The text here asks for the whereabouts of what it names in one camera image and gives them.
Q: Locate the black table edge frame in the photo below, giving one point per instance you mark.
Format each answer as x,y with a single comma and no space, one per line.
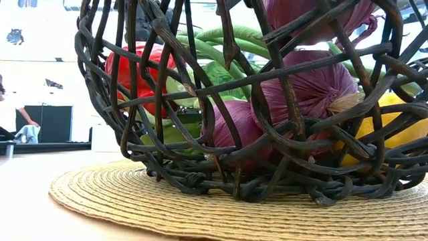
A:
50,147

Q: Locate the dark wicker basket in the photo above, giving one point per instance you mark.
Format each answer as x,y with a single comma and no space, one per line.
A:
192,179

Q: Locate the green romaine lettuce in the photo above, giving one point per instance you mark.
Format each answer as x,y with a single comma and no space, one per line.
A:
224,78

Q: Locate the person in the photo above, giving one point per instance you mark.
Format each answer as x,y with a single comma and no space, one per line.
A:
8,114

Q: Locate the yellow lemon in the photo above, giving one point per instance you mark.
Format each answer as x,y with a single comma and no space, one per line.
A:
411,130

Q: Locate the black partition panel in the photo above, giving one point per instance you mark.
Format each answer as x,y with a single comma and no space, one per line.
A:
57,124

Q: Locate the green long beans bunch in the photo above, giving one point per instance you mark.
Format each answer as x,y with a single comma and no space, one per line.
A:
234,33

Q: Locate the black curved chair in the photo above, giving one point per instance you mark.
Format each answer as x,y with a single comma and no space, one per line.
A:
5,134

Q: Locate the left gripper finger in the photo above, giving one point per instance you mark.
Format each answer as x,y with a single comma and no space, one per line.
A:
143,30

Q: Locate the black ceiling device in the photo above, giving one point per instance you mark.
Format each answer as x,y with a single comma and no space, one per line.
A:
15,37

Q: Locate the purple onion braid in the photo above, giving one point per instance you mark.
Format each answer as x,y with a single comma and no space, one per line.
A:
311,87

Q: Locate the red bell pepper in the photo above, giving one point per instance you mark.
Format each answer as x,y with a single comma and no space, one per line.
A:
123,72

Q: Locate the light blue cloth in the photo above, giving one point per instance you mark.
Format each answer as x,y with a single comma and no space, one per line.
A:
28,134

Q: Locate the round woven straw placemat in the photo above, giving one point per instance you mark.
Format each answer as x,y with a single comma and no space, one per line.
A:
200,217

